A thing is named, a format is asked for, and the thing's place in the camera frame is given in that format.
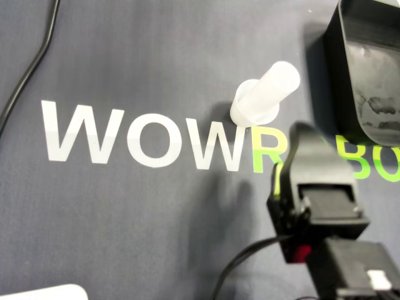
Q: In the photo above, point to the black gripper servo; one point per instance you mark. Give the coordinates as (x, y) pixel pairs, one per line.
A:
(328, 206)

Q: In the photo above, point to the white translucent plastic cylinder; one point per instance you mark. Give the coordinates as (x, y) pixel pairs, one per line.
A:
(275, 84)

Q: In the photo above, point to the black plastic tray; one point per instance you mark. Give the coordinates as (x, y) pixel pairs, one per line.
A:
(368, 68)

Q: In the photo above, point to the dark grey WOWROBO mat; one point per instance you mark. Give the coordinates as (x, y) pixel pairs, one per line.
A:
(125, 218)

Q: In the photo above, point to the white desk lamp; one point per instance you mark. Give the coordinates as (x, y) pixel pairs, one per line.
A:
(47, 293)

